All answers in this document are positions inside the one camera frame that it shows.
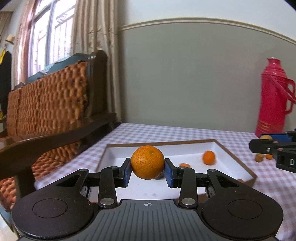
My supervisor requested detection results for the brown green cube fruit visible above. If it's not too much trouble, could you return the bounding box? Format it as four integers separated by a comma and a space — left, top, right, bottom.
255, 154, 265, 162

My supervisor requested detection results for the large orange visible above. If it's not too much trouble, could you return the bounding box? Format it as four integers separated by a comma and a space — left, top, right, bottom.
131, 146, 165, 180

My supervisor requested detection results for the small green brown fruit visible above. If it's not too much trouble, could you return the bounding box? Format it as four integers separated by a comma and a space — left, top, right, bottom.
259, 135, 273, 140

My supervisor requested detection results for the dark round fruit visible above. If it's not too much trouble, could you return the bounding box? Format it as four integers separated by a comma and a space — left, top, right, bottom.
155, 173, 165, 180

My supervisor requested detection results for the brown cardboard box tray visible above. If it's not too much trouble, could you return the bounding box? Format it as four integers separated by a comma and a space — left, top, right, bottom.
96, 139, 257, 201

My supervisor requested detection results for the pink checkered tablecloth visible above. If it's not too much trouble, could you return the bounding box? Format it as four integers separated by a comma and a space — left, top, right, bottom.
35, 123, 295, 240

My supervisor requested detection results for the red thermos flask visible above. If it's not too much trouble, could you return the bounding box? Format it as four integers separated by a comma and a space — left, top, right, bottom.
255, 57, 295, 137

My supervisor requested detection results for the wooden sofa with orange cushion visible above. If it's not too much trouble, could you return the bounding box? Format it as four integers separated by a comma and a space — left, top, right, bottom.
1, 54, 115, 213

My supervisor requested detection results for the black hanging coat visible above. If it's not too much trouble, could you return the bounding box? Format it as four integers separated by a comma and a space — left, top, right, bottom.
0, 51, 12, 115

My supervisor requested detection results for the window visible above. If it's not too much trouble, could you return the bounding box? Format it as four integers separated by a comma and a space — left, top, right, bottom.
11, 1, 76, 85

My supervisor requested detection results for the beige curtain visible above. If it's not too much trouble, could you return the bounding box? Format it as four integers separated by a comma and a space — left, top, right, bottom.
70, 1, 122, 122

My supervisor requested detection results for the straw hat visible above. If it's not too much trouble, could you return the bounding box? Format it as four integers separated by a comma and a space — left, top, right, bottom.
5, 34, 15, 45

